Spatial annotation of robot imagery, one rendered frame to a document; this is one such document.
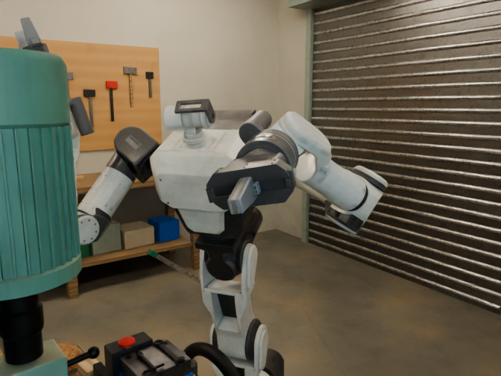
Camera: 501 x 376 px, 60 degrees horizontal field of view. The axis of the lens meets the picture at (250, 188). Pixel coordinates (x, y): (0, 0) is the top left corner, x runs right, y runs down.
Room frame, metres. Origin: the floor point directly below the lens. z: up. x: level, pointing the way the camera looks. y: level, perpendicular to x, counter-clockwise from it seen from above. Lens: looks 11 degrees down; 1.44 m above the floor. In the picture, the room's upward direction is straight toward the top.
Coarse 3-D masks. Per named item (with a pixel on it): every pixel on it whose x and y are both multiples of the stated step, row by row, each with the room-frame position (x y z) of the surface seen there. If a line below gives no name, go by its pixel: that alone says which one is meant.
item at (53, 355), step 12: (48, 348) 0.61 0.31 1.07; (0, 360) 0.58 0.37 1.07; (36, 360) 0.58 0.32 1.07; (48, 360) 0.58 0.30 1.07; (60, 360) 0.59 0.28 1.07; (0, 372) 0.55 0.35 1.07; (12, 372) 0.55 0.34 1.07; (24, 372) 0.56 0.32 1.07; (36, 372) 0.57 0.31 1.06; (48, 372) 0.58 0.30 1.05; (60, 372) 0.59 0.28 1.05
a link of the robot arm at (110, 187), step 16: (112, 176) 1.19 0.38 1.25; (96, 192) 1.16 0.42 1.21; (112, 192) 1.17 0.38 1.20; (80, 208) 1.14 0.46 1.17; (96, 208) 1.13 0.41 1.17; (112, 208) 1.17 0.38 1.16; (80, 224) 1.07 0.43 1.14; (96, 224) 1.10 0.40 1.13; (80, 240) 1.07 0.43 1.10; (96, 240) 1.11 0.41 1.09
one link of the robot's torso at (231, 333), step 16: (256, 256) 1.36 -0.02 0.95; (208, 272) 1.37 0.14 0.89; (208, 288) 1.34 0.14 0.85; (224, 288) 1.34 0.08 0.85; (240, 288) 1.34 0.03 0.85; (208, 304) 1.35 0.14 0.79; (224, 304) 1.39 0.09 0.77; (240, 304) 1.30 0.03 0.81; (224, 320) 1.40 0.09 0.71; (240, 320) 1.32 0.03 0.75; (256, 320) 1.44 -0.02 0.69; (224, 336) 1.38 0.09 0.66; (240, 336) 1.35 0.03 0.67; (224, 352) 1.39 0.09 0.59; (240, 352) 1.37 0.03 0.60
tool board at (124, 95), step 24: (48, 48) 3.63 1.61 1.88; (72, 48) 3.73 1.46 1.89; (96, 48) 3.84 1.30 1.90; (120, 48) 3.95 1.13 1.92; (144, 48) 4.08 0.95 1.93; (72, 72) 3.70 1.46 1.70; (96, 72) 3.83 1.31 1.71; (120, 72) 3.95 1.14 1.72; (144, 72) 4.07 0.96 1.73; (72, 96) 3.71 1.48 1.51; (96, 96) 3.82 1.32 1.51; (120, 96) 3.94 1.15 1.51; (144, 96) 4.07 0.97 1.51; (96, 120) 3.82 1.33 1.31; (120, 120) 3.94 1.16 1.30; (144, 120) 4.06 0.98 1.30; (96, 144) 3.81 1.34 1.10
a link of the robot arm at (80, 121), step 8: (80, 96) 1.12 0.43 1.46; (72, 104) 1.11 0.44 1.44; (80, 104) 1.11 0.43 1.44; (72, 112) 1.11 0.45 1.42; (80, 112) 1.11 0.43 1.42; (72, 120) 1.10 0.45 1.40; (80, 120) 1.11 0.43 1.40; (88, 120) 1.12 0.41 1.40; (72, 128) 1.07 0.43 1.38; (80, 128) 1.11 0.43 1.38; (88, 128) 1.11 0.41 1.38; (72, 136) 1.09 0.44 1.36
